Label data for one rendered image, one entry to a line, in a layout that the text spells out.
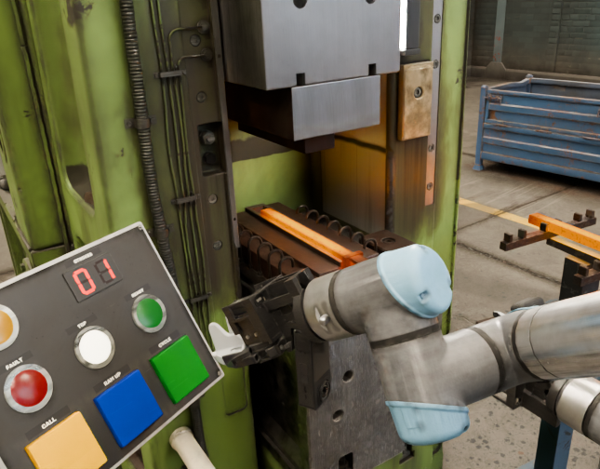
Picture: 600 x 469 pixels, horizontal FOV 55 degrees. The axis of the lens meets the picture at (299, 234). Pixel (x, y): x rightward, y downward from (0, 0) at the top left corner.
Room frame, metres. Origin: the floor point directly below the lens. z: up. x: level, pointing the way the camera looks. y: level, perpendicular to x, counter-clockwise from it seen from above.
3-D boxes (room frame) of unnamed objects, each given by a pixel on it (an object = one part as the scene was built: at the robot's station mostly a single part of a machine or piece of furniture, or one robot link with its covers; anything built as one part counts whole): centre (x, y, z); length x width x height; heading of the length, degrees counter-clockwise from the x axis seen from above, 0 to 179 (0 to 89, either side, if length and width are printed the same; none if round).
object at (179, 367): (0.73, 0.19, 1.01); 0.07 x 0.05 x 0.07; 147
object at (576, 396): (0.64, -0.38, 0.98); 0.08 x 0.05 x 0.08; 122
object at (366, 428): (1.29, -0.01, 0.69); 0.56 x 0.38 x 0.45; 32
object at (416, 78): (1.36, -0.28, 1.27); 0.09 x 0.02 x 0.17; 122
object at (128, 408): (0.64, 0.24, 1.01); 0.07 x 0.05 x 0.07; 147
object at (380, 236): (1.22, -0.20, 0.95); 0.12 x 0.08 x 0.06; 32
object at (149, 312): (0.75, 0.23, 1.09); 0.05 x 0.03 x 0.04; 122
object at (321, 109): (1.26, 0.03, 1.32); 0.42 x 0.20 x 0.10; 32
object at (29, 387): (0.58, 0.34, 1.09); 0.05 x 0.03 x 0.04; 122
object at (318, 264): (1.26, 0.03, 0.96); 0.42 x 0.20 x 0.09; 32
